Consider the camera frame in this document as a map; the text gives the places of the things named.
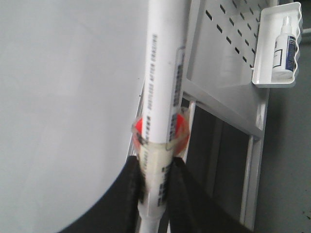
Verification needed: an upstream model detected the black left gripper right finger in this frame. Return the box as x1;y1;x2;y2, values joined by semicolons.
167;157;251;233

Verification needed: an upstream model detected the white whiteboard marker pen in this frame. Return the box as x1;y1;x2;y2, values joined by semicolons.
138;0;191;233

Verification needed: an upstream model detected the white wall-mounted tray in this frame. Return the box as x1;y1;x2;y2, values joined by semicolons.
252;2;302;88

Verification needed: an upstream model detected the white whiteboard surface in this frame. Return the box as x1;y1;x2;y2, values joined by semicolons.
0;0;148;233

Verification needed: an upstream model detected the white metal whiteboard stand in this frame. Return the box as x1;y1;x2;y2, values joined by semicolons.
181;0;279;231

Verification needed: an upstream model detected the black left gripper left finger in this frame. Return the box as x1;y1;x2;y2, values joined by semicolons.
60;156;141;233

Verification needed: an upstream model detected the red round magnet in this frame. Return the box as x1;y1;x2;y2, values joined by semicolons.
132;107;190;157

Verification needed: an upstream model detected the white spray bottle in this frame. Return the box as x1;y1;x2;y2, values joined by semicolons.
272;16;296;80

